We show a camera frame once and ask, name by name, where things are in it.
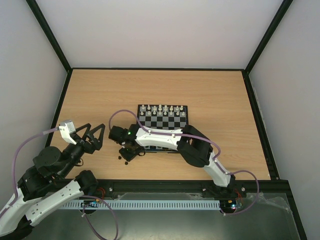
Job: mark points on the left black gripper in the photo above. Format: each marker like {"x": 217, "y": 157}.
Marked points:
{"x": 97, "y": 144}

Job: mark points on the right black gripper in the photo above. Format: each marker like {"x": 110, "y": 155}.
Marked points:
{"x": 130, "y": 153}

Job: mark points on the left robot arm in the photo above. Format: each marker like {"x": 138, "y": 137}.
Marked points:
{"x": 36, "y": 194}

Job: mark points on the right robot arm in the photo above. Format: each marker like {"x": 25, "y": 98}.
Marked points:
{"x": 194, "y": 147}

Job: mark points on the left controller board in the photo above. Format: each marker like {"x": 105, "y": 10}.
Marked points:
{"x": 90, "y": 203}

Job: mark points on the controller board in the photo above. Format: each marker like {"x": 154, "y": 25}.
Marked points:
{"x": 90, "y": 203}
{"x": 232, "y": 204}

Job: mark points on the right controller board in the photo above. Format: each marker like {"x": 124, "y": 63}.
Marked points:
{"x": 232, "y": 204}

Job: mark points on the black and grey chessboard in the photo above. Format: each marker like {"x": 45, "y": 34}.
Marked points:
{"x": 169, "y": 122}

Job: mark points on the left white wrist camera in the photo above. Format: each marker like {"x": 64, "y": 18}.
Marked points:
{"x": 66, "y": 128}

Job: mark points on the grey slotted cable duct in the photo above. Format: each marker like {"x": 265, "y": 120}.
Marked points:
{"x": 149, "y": 205}

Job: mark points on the black frame post left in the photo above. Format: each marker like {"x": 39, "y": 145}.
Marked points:
{"x": 38, "y": 14}

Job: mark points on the black frame post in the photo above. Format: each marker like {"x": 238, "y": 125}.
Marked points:
{"x": 276, "y": 20}
{"x": 38, "y": 14}

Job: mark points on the black frame post right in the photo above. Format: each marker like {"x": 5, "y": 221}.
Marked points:
{"x": 276, "y": 20}

